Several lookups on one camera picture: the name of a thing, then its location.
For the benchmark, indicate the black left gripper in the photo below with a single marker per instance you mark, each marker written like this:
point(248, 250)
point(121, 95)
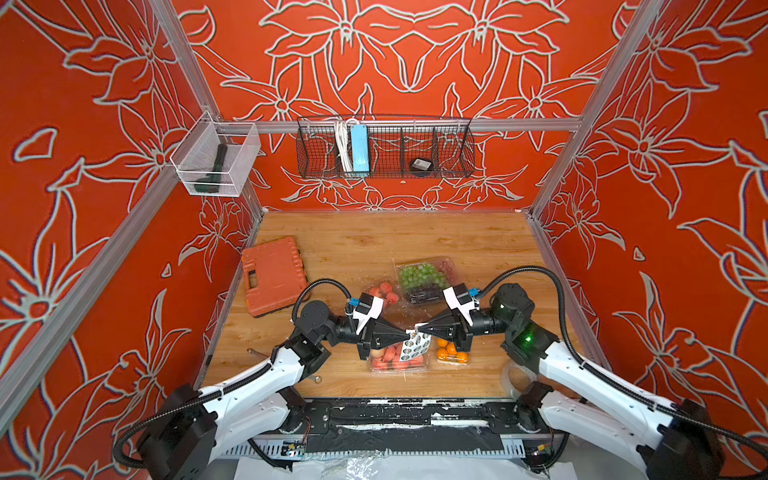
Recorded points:
point(380, 333)

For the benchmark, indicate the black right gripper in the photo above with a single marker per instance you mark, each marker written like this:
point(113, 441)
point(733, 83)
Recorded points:
point(457, 326)

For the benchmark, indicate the fruit sticker sheet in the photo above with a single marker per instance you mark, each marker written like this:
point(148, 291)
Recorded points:
point(416, 346)

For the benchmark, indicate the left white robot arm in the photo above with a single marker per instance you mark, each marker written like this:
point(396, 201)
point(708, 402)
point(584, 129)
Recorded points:
point(194, 427)

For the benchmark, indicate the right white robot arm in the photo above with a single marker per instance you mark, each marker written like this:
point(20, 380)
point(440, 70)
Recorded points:
point(662, 438)

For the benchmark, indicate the clear box large peaches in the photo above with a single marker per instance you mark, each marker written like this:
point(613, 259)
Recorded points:
point(390, 361)

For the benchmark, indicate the clear box of oranges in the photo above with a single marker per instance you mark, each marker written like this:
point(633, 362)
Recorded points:
point(447, 355)

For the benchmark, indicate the clear box of grapes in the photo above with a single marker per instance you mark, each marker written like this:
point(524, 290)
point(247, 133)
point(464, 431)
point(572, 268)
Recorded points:
point(423, 282)

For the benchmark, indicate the orange plastic tool case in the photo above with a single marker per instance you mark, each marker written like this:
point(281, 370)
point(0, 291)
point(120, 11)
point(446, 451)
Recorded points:
point(274, 276)

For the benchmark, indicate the small black device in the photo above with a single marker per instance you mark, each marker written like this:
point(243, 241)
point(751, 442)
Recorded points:
point(421, 166)

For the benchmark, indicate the light blue box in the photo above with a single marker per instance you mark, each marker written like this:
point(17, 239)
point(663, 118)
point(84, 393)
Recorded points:
point(359, 148)

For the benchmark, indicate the black tool in bin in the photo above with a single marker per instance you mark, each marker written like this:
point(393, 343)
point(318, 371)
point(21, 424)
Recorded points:
point(211, 182)

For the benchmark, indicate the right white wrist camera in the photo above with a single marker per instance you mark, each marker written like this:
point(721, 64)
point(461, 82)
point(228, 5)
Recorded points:
point(462, 299)

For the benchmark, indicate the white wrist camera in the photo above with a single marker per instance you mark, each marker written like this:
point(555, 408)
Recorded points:
point(462, 299)
point(367, 308)

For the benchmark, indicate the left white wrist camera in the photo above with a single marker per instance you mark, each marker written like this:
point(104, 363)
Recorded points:
point(367, 308)

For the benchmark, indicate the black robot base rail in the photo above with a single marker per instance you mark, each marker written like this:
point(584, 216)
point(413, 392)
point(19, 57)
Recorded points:
point(340, 427)

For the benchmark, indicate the black wire wall basket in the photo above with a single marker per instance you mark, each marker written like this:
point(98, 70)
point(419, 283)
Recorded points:
point(323, 146)

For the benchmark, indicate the clear acrylic wall bin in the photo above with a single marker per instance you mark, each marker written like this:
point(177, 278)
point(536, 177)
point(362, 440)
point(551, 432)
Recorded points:
point(195, 154)

